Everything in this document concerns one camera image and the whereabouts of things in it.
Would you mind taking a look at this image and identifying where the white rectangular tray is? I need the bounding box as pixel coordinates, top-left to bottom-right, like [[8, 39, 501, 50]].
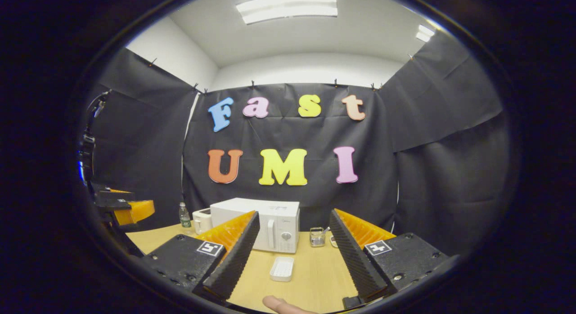
[[269, 256, 295, 283]]

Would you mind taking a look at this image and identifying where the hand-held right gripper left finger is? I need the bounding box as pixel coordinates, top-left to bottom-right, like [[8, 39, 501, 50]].
[[143, 210, 261, 303]]

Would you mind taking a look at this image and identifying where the long ceiling light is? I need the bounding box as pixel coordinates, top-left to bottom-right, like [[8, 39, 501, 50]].
[[236, 0, 338, 25]]

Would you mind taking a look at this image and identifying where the black backdrop cloth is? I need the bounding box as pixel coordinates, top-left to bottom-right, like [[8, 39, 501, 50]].
[[79, 31, 513, 256]]

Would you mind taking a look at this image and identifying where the small ceiling light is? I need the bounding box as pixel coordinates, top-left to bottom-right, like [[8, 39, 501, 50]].
[[415, 24, 436, 43]]

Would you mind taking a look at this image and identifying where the white toaster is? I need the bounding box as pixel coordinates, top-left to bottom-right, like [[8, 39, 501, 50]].
[[192, 208, 213, 235]]

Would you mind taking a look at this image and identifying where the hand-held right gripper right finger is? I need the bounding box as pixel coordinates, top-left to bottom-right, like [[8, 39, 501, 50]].
[[328, 208, 451, 304]]

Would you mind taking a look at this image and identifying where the white microwave oven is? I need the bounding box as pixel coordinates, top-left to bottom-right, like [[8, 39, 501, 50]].
[[210, 197, 301, 254]]

